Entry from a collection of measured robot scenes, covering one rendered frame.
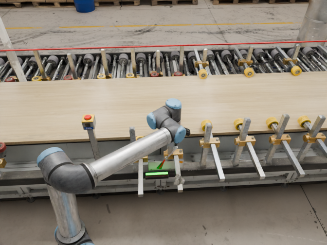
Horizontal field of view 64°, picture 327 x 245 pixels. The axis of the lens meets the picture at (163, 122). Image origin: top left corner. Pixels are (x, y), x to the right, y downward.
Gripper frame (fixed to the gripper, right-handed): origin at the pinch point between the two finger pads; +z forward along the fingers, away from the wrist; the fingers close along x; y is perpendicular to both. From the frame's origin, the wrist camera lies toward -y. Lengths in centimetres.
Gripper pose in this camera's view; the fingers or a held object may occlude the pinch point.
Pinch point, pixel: (175, 146)
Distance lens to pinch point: 170.8
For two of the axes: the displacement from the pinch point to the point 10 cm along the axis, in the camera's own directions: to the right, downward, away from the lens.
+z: 0.0, 7.4, 6.7
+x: 0.6, 6.7, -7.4
